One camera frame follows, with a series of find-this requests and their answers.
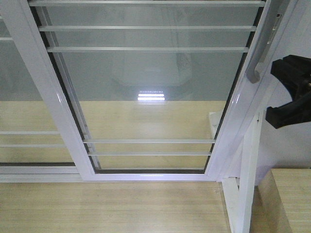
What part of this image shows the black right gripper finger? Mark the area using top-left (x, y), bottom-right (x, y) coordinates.
top-left (265, 96), bottom-right (311, 129)
top-left (271, 55), bottom-right (311, 100)

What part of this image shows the grey metal door handle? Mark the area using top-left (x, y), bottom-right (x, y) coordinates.
top-left (245, 0), bottom-right (289, 83)

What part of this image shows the white sliding glass door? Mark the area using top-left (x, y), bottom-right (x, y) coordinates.
top-left (0, 0), bottom-right (280, 182)

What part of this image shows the light wooden box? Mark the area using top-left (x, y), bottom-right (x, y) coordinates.
top-left (250, 168), bottom-right (311, 233)

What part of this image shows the white angled support brace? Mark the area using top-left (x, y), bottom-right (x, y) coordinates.
top-left (222, 116), bottom-right (262, 233)

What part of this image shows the light wooden floor platform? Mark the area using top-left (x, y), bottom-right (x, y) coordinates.
top-left (0, 101), bottom-right (230, 233)

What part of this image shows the white fixed glass panel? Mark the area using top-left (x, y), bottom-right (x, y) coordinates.
top-left (0, 20), bottom-right (82, 183)

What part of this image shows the white door frame post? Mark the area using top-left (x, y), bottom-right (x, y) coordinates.
top-left (207, 0), bottom-right (311, 183)

